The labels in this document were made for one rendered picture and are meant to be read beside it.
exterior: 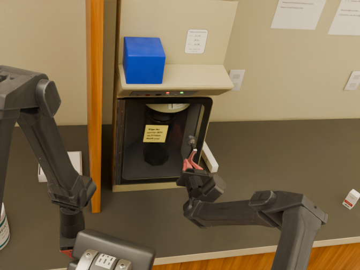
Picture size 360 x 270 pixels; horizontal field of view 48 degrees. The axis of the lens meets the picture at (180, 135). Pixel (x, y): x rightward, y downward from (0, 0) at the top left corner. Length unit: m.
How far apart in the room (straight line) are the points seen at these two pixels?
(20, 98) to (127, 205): 0.93
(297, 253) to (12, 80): 0.58
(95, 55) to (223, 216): 0.53
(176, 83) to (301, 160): 0.93
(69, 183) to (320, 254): 1.15
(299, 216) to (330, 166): 1.12
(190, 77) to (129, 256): 0.76
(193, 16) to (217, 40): 0.11
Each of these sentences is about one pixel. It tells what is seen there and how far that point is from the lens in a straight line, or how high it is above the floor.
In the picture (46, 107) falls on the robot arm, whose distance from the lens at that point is 0.71.
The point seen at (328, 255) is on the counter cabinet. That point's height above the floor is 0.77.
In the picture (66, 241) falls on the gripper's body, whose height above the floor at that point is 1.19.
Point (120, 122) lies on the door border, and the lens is 1.30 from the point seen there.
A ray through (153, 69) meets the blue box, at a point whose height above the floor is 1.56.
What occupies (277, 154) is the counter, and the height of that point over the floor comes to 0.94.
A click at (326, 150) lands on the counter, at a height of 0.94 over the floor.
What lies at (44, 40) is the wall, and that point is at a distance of 1.64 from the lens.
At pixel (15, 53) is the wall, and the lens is 1.68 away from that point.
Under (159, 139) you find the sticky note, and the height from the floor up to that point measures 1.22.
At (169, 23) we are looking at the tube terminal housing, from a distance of 1.14.
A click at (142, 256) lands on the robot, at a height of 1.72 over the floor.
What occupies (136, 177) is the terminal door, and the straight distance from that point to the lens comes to 1.50.
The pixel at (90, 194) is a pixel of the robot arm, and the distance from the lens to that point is 1.11.
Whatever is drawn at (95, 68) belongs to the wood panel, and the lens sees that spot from 1.08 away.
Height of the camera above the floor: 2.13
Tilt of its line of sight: 41 degrees down
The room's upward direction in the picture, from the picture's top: 11 degrees clockwise
